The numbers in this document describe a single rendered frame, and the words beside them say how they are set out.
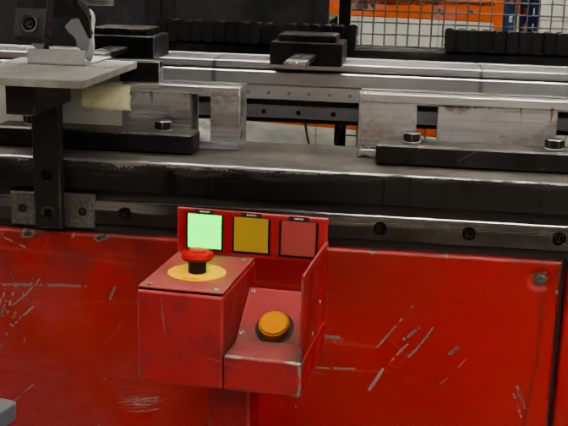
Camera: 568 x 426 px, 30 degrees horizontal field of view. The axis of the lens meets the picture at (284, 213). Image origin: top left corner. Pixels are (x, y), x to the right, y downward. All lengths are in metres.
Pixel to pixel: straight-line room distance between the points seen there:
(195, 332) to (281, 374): 0.11
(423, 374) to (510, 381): 0.12
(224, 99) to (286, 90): 0.26
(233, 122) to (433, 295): 0.39
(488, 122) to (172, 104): 0.47
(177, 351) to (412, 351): 0.39
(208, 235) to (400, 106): 0.37
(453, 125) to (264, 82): 0.40
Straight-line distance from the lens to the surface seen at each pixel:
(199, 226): 1.38
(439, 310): 1.50
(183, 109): 1.60
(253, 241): 1.36
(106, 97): 1.62
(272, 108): 1.83
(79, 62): 1.55
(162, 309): 1.26
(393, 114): 1.56
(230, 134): 1.59
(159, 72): 1.62
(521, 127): 1.57
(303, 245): 1.35
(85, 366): 1.61
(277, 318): 1.30
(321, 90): 1.82
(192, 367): 1.27
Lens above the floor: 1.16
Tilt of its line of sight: 14 degrees down
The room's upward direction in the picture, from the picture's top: 2 degrees clockwise
